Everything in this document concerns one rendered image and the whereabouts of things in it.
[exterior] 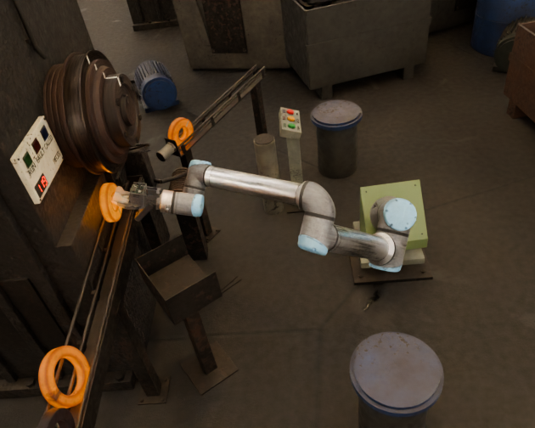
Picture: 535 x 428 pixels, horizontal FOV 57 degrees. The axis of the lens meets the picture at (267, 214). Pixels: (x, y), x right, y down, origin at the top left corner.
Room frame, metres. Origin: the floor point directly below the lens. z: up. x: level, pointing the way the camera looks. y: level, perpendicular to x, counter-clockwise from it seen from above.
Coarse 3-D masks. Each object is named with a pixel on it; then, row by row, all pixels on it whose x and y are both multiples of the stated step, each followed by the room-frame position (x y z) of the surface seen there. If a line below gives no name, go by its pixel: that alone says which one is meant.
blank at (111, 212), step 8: (104, 184) 1.62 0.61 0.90; (112, 184) 1.63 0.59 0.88; (104, 192) 1.57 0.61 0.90; (112, 192) 1.61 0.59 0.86; (104, 200) 1.54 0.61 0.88; (104, 208) 1.52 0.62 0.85; (112, 208) 1.55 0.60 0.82; (120, 208) 1.61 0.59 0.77; (104, 216) 1.52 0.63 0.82; (112, 216) 1.53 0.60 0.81; (120, 216) 1.59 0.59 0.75
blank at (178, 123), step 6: (174, 120) 2.25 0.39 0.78; (180, 120) 2.25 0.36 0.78; (186, 120) 2.27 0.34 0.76; (174, 126) 2.21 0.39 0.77; (180, 126) 2.24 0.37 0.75; (186, 126) 2.27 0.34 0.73; (192, 126) 2.30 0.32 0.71; (168, 132) 2.21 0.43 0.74; (174, 132) 2.20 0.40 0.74; (186, 132) 2.27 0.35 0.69; (174, 138) 2.19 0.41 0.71; (180, 138) 2.25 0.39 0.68
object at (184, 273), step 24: (144, 264) 1.37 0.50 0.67; (168, 264) 1.41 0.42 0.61; (192, 264) 1.40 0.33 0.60; (168, 288) 1.30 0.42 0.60; (192, 288) 1.18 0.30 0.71; (216, 288) 1.22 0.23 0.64; (168, 312) 1.15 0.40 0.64; (192, 312) 1.17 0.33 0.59; (192, 336) 1.28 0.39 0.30; (192, 360) 1.36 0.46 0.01; (216, 360) 1.34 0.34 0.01; (216, 384) 1.22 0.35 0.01
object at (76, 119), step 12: (72, 60) 1.78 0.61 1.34; (84, 60) 1.75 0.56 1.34; (108, 60) 1.97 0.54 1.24; (72, 72) 1.71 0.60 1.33; (84, 72) 1.72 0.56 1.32; (72, 84) 1.66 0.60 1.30; (84, 84) 1.68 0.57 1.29; (72, 96) 1.63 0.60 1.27; (84, 96) 1.64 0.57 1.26; (72, 108) 1.61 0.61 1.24; (84, 108) 1.61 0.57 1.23; (72, 120) 1.59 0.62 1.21; (84, 120) 1.57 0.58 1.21; (72, 132) 1.57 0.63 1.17; (84, 132) 1.57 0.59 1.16; (84, 144) 1.57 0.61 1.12; (96, 144) 1.59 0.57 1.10; (84, 156) 1.57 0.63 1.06; (96, 156) 1.56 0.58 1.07; (96, 168) 1.61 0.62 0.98; (108, 168) 1.61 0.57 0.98; (120, 168) 1.71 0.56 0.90
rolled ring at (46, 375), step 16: (48, 352) 0.95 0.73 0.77; (64, 352) 0.96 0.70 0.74; (80, 352) 1.00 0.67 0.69; (48, 368) 0.89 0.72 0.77; (80, 368) 0.96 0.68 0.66; (48, 384) 0.85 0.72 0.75; (80, 384) 0.91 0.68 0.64; (48, 400) 0.82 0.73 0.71; (64, 400) 0.83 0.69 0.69; (80, 400) 0.86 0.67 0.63
